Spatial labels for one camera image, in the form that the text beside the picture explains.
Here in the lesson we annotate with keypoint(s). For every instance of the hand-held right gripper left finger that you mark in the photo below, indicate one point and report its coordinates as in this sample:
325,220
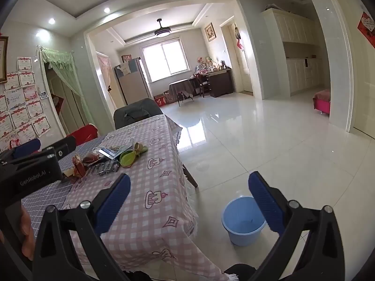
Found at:
112,205

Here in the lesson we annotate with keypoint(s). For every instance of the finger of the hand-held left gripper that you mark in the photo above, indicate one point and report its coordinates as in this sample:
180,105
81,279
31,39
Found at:
64,147
27,147

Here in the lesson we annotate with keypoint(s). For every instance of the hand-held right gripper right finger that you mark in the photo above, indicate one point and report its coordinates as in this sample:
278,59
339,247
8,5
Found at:
265,199

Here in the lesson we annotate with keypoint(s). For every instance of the brown wrapper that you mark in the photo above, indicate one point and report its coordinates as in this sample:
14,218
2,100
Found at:
79,166

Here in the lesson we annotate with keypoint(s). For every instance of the dark red wrapper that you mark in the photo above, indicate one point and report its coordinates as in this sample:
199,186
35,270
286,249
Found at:
91,158

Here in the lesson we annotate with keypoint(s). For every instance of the blue plastic bucket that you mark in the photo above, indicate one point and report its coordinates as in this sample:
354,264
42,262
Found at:
240,225

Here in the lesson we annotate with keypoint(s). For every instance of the white blue carton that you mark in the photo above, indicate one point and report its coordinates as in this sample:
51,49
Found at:
107,152

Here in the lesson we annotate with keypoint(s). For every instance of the green plastic wrapper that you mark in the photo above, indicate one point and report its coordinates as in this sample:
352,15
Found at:
129,158

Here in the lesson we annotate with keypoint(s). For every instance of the glossy printed paper sheet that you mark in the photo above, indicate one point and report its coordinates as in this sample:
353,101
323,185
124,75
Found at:
125,148

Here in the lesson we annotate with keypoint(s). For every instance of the person's left hand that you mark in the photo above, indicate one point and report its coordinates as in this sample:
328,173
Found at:
27,234

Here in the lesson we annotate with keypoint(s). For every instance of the red chair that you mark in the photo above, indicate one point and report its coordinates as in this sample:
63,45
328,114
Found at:
85,134

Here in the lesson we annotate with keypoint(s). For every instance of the grey grid tablecloth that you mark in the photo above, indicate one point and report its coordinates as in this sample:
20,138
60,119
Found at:
49,196

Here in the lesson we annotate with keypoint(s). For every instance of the table with pink checked cloth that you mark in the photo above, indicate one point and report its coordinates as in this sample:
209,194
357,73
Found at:
152,210

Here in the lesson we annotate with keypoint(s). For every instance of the red diamond door sticker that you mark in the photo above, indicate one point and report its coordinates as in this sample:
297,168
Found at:
57,104

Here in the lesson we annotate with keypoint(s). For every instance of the grey jacket covered chair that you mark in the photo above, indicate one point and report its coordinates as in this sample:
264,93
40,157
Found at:
137,111

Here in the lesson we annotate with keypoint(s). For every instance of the pink door curtain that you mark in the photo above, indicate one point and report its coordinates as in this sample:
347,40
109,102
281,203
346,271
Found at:
105,73

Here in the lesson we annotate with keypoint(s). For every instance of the green lace curtain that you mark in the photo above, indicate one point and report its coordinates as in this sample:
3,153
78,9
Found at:
58,57

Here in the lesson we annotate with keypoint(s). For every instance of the large framed certificate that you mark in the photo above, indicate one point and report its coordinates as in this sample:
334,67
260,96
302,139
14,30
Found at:
3,60

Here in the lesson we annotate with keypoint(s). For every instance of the silver refrigerator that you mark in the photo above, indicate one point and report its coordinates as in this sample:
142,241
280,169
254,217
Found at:
133,87

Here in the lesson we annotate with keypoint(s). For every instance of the blue white fridge cover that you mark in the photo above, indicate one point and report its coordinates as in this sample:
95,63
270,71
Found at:
123,68

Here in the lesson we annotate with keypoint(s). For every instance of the red cardboard box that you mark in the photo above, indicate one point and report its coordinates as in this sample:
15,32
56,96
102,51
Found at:
159,100

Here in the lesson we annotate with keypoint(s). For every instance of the pink box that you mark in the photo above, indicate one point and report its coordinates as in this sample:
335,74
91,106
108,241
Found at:
126,58

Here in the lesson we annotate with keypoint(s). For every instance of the pink upholstered stool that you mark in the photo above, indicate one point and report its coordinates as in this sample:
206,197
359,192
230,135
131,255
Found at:
321,101

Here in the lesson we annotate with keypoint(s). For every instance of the brown cardboard box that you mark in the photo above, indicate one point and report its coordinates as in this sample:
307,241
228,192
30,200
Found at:
168,96

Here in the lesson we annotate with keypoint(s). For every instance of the dark wooden desk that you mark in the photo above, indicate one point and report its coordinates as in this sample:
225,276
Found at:
222,83

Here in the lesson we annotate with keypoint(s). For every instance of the recessed ceiling light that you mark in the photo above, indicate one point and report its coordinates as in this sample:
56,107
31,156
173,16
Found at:
52,21
107,10

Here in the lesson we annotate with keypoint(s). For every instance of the dark wooden chair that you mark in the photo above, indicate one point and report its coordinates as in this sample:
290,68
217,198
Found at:
203,85

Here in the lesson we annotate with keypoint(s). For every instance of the white panel door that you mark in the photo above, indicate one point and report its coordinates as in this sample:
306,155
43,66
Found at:
244,70

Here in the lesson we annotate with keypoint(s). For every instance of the small table with brown cloth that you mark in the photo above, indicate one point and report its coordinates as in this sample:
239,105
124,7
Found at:
181,89

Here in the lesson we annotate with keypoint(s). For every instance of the bright window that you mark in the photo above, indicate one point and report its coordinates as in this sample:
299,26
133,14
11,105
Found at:
165,61

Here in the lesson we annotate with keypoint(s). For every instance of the cluttered desk items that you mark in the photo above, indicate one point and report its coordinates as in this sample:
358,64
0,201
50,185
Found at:
211,66

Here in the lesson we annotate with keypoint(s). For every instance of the cream panel door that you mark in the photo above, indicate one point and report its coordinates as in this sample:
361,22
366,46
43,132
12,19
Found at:
360,87

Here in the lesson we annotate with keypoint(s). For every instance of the ceiling fan lamp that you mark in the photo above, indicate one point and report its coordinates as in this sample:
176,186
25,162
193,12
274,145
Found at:
162,32

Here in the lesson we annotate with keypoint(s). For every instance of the hanging door ornament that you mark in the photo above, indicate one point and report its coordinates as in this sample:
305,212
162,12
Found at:
238,39

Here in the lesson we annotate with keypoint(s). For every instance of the grey folded bundle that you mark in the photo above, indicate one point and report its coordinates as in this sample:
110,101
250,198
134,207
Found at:
274,6

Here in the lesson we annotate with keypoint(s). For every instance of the red heart door decoration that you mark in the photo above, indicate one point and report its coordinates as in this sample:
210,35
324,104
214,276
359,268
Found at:
367,27

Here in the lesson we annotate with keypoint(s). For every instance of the group of wall certificates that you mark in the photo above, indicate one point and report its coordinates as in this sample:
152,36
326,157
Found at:
20,105

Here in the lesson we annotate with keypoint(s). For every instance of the small wall photo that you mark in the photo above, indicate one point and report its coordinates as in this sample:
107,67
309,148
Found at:
44,94

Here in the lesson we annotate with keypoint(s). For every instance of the white wall cabinet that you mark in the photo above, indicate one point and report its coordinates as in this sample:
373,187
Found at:
296,29

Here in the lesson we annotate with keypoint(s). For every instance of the framed wall picture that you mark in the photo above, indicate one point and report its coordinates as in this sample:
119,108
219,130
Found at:
210,32

